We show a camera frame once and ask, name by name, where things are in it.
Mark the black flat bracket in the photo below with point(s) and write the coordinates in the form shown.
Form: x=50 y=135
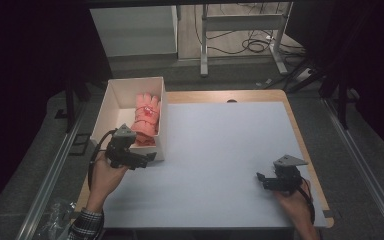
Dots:
x=80 y=144

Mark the clear plastic bag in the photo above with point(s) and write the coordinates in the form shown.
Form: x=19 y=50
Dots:
x=56 y=216

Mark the white cabinet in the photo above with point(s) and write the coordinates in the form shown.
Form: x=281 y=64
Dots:
x=133 y=31

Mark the white cardboard box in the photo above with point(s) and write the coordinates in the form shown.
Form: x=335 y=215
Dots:
x=120 y=100

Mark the black stand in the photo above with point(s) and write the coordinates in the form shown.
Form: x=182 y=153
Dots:
x=70 y=106
x=341 y=100

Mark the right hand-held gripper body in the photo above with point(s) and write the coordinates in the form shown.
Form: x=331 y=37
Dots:
x=286 y=178

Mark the pink glove with red print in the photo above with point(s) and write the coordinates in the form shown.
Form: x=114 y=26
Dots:
x=146 y=115

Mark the grey metal desk frame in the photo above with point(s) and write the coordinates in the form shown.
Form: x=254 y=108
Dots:
x=243 y=22

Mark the light blue table mat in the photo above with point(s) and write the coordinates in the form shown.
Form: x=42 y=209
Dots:
x=213 y=166

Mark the person's right hand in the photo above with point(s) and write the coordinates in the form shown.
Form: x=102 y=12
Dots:
x=296 y=205

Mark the white power strip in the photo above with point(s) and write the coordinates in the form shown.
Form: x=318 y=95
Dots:
x=303 y=74

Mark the aluminium rail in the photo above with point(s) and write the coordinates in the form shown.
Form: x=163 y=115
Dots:
x=51 y=176
x=363 y=166

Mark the pink glove with grey palm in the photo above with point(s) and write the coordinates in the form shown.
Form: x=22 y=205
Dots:
x=145 y=140

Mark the person's left hand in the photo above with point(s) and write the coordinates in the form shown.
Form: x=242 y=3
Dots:
x=103 y=183

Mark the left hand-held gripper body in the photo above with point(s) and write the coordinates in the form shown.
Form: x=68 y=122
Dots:
x=121 y=153

